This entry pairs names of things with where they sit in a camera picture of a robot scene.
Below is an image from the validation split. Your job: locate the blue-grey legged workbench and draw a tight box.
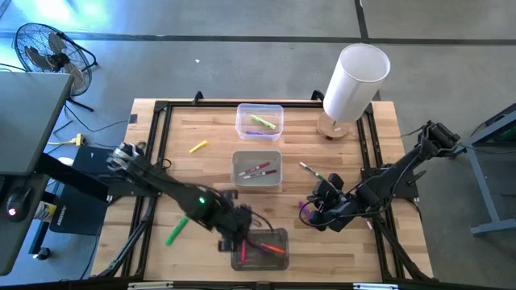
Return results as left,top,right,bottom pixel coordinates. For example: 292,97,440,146
445,102,516,237

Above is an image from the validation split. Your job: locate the grey desk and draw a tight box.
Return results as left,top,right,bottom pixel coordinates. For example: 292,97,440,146
0,71,75,277

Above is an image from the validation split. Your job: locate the yellow power plug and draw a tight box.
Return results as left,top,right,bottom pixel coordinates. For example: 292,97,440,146
47,133,86,147

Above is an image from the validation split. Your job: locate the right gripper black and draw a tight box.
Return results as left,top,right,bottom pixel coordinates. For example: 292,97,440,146
309,180,358,233

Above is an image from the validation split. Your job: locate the smoky grey transparent bin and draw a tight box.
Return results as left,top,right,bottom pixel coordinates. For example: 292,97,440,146
230,227,290,271

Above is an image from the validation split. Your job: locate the light green highlighter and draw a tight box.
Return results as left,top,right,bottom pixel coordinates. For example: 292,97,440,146
249,114,277,131

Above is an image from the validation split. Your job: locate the clear plastic bin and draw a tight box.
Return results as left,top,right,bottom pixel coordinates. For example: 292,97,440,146
235,102,285,142

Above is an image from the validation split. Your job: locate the yellow highlighter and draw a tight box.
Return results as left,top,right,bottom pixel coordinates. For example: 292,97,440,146
188,139,209,155

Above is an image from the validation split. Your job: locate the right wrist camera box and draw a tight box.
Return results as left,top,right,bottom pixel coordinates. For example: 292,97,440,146
327,172,346,193

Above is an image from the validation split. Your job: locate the black aluminium table frame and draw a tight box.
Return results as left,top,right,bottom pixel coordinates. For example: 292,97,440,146
90,90,435,290

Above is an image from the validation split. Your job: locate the dark green highlighter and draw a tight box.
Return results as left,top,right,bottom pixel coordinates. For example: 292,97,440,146
164,216,189,247

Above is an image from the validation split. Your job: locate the thin red white marker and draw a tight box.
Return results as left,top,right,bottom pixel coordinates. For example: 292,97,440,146
238,161,272,177
243,169,279,180

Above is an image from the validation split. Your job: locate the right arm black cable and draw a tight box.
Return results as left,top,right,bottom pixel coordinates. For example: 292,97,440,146
298,193,364,230

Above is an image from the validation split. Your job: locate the large purple highlighter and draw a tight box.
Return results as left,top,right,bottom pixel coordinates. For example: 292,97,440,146
246,238,269,255

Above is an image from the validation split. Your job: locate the black desk leg bar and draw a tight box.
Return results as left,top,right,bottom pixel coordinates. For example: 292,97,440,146
35,152,110,202

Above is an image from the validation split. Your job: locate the black caster wheel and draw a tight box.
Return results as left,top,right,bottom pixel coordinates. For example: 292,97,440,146
32,245,52,261

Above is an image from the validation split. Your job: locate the white plastic bin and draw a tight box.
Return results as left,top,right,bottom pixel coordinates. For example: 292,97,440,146
230,150,284,189

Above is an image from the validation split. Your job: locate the black floor fan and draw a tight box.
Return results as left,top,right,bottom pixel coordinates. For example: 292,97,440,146
14,22,99,113

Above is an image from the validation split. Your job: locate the silver metal bracket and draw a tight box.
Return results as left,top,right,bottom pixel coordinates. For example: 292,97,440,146
127,281,175,290
353,283,400,290

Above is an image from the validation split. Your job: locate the orange highlighter marker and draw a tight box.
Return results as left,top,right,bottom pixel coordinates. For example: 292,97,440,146
260,242,286,255

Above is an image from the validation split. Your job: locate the black box white print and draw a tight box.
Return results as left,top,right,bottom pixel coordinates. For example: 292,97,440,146
48,144,114,237

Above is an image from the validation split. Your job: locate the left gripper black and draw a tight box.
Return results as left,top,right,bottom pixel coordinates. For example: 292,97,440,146
217,201,259,253

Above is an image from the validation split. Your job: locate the white shade wooden base lamp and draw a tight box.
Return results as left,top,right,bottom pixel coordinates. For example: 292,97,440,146
316,43,391,141

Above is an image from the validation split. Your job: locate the black computer mouse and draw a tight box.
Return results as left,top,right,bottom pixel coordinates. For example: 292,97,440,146
5,185,34,222

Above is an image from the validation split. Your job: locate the thin green white marker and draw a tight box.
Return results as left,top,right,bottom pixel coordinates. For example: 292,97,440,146
298,161,327,181

